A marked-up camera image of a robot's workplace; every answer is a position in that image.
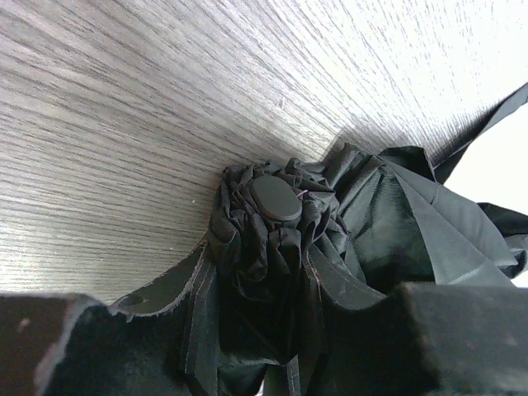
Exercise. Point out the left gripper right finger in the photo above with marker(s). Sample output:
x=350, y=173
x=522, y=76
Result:
x=420, y=339

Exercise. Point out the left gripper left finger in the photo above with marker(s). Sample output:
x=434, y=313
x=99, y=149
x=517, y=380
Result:
x=160, y=339

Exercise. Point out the black folding umbrella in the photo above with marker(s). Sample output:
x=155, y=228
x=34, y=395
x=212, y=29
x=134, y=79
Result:
x=387, y=219

